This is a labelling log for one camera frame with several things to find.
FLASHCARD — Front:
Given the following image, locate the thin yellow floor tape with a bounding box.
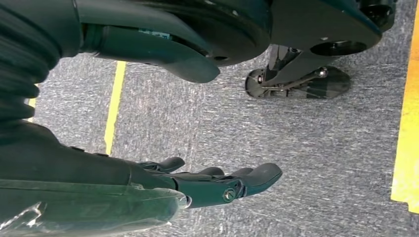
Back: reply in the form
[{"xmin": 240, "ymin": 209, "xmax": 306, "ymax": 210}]
[{"xmin": 104, "ymin": 60, "xmax": 127, "ymax": 156}]

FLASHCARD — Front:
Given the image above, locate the wide yellow floor tape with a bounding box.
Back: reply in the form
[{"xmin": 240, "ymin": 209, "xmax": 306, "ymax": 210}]
[{"xmin": 390, "ymin": 0, "xmax": 419, "ymax": 215}]

